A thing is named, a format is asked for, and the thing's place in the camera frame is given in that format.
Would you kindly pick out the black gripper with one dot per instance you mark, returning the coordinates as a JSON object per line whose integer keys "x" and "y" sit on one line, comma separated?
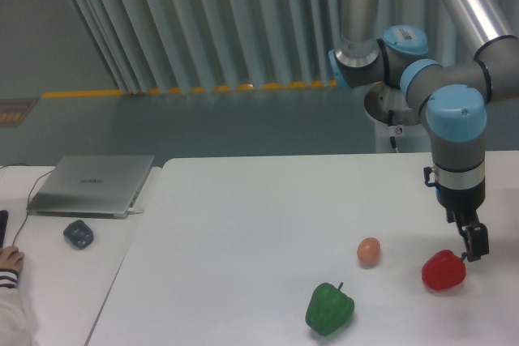
{"x": 461, "y": 207}

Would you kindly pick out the red bell pepper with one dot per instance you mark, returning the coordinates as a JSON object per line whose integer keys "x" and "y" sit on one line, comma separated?
{"x": 443, "y": 270}

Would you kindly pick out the white sleeved forearm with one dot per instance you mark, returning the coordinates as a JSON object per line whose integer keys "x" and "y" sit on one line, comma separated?
{"x": 14, "y": 325}

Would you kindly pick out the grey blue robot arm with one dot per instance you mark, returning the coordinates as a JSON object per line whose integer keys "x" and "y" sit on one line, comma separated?
{"x": 448, "y": 101}

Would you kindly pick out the person's hand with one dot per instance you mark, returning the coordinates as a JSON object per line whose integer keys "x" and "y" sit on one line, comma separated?
{"x": 11, "y": 259}

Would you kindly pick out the brown egg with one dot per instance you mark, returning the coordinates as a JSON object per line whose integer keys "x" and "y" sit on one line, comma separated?
{"x": 368, "y": 251}

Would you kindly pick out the green bell pepper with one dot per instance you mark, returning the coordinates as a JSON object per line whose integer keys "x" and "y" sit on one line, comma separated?
{"x": 329, "y": 309}

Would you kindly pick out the silver closed laptop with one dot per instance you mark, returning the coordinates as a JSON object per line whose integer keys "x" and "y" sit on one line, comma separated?
{"x": 96, "y": 186}

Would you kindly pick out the white folding partition screen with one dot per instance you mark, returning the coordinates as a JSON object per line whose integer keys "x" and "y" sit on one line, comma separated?
{"x": 188, "y": 44}

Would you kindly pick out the black device at edge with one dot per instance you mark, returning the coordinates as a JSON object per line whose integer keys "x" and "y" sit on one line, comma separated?
{"x": 4, "y": 215}

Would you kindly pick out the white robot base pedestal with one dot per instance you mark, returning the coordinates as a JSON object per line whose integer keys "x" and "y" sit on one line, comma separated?
{"x": 397, "y": 128}

